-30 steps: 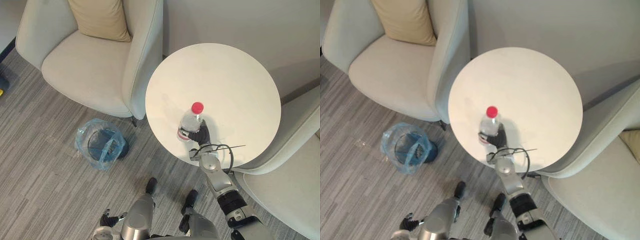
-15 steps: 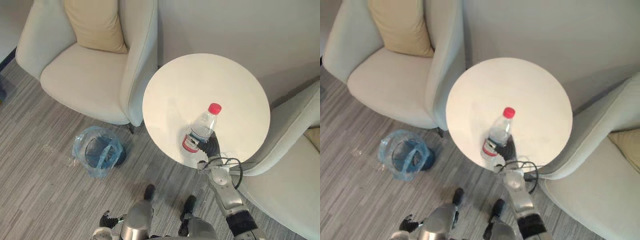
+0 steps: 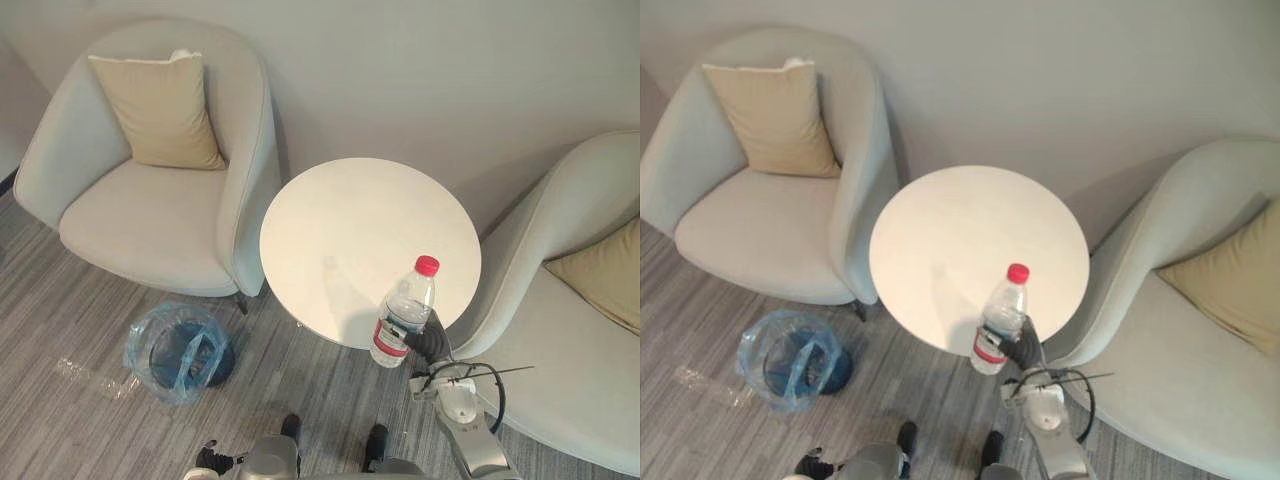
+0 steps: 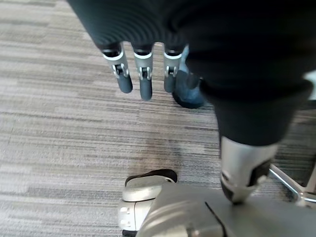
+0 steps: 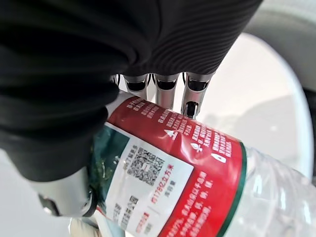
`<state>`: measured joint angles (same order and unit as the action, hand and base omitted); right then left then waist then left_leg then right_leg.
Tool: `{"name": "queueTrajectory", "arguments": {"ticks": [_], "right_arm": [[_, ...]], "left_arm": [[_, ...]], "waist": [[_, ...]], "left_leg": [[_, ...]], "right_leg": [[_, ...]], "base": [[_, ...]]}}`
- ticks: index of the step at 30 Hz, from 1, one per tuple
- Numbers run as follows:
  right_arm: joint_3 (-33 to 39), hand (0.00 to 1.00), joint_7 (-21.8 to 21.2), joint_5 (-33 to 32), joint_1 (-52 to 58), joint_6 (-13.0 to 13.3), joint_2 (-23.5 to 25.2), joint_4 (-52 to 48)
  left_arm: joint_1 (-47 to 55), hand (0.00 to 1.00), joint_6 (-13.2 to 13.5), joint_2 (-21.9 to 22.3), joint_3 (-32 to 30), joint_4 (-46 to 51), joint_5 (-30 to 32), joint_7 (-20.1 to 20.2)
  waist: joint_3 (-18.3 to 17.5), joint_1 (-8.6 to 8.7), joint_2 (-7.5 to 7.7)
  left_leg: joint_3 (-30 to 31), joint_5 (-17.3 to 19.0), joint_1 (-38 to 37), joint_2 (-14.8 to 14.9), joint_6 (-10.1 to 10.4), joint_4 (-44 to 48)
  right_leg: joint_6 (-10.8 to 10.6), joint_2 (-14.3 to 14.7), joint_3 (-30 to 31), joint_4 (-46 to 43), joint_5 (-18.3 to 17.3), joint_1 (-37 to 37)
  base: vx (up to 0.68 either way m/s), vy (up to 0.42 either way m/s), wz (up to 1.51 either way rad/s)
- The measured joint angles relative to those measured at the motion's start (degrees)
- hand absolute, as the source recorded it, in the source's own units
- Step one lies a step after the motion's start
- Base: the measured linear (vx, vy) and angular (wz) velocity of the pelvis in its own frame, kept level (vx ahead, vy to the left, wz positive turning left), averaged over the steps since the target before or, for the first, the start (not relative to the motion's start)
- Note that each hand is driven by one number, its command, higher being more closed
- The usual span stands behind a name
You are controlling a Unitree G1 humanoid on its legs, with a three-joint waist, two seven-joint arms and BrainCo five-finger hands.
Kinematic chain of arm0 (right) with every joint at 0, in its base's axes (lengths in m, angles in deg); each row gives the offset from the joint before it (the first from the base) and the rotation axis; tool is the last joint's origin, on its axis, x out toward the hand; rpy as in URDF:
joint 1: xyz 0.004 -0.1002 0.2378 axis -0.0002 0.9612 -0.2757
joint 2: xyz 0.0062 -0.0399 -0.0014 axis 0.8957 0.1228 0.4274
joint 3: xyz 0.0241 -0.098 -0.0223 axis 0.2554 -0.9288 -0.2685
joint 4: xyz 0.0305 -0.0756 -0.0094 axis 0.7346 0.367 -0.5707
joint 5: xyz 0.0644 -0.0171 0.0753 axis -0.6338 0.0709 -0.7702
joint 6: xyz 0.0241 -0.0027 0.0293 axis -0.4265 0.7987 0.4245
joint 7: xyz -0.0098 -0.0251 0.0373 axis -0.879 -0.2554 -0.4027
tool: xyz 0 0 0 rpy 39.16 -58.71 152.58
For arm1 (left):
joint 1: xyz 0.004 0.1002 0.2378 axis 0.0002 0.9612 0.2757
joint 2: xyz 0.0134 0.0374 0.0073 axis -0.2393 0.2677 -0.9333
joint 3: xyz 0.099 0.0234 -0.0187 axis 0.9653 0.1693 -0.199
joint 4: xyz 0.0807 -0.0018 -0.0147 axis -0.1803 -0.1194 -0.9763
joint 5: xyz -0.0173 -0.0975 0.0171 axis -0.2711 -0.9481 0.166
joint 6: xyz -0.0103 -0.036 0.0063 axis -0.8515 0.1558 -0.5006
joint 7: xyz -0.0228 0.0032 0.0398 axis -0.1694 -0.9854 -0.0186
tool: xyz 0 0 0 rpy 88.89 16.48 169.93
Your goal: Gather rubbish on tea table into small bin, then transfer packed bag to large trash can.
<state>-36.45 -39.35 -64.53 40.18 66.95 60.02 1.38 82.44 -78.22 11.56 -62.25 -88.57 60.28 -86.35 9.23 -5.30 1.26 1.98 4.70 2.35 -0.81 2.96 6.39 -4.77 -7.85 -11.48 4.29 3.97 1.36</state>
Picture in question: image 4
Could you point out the chrome chair base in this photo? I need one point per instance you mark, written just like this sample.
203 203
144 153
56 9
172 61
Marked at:
287 181

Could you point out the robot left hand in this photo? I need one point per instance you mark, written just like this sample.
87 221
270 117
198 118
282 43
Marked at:
222 49

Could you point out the white furniture piece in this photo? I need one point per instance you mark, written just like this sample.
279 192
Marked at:
311 86

